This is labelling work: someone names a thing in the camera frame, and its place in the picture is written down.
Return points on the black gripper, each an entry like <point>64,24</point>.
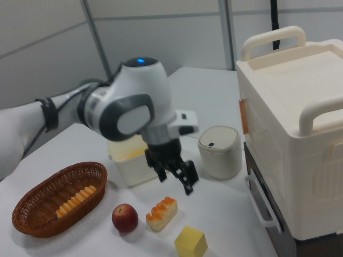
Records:
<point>166,152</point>

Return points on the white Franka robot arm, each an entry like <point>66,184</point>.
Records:
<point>139,93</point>

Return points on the yellow cube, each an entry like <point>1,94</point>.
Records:
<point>189,241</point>

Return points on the white square plastic container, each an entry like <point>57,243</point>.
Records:
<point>134,168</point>

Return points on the toy bread with orange topping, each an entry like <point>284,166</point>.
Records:
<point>160,215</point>

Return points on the small white lidded bin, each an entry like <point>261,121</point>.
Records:
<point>219,158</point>

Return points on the red toy apple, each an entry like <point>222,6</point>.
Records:
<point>124,218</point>

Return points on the yellow orange striped toy food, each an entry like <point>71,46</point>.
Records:
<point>75,201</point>

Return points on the brown wicker oval basket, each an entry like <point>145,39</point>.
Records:
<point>34,222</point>

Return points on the black pole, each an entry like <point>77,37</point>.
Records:
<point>274,21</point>

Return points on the grey partition post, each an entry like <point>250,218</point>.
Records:
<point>227,34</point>

